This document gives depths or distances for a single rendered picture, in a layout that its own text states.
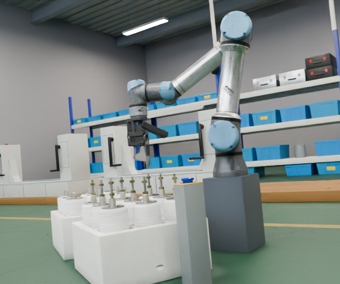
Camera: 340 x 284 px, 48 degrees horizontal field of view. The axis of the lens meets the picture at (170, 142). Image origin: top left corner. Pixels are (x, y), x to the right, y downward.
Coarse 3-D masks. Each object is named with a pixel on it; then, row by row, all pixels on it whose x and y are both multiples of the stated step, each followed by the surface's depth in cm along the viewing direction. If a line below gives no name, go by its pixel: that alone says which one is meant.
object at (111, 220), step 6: (102, 210) 122; (108, 210) 121; (114, 210) 121; (120, 210) 122; (126, 210) 124; (102, 216) 121; (108, 216) 120; (114, 216) 121; (120, 216) 121; (126, 216) 123; (102, 222) 122; (108, 222) 120; (114, 222) 120; (120, 222) 121; (126, 222) 123; (102, 228) 122; (108, 228) 120; (114, 228) 120; (120, 228) 121; (126, 228) 123
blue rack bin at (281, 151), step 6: (258, 150) 578; (264, 150) 573; (270, 150) 568; (276, 150) 563; (282, 150) 570; (288, 150) 597; (258, 156) 578; (264, 156) 573; (270, 156) 568; (276, 156) 563; (282, 156) 569; (288, 156) 596
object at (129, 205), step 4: (124, 204) 138; (128, 204) 137; (132, 204) 137; (128, 208) 137; (132, 208) 137; (128, 212) 137; (132, 212) 136; (128, 216) 137; (132, 216) 136; (132, 220) 136
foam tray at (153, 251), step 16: (80, 224) 142; (160, 224) 126; (176, 224) 127; (80, 240) 137; (96, 240) 118; (112, 240) 117; (128, 240) 119; (144, 240) 121; (160, 240) 124; (176, 240) 126; (208, 240) 132; (80, 256) 138; (96, 256) 119; (112, 256) 116; (128, 256) 118; (144, 256) 121; (160, 256) 123; (176, 256) 126; (80, 272) 140; (96, 272) 120; (112, 272) 116; (128, 272) 118; (144, 272) 120; (160, 272) 123; (176, 272) 125
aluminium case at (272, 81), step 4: (268, 76) 572; (272, 76) 567; (276, 76) 568; (256, 80) 583; (260, 80) 579; (264, 80) 575; (268, 80) 572; (272, 80) 567; (276, 80) 566; (256, 84) 583; (260, 84) 579; (264, 84) 573; (268, 84) 572; (272, 84) 567; (276, 84) 564; (256, 88) 583; (260, 88) 580; (264, 88) 576
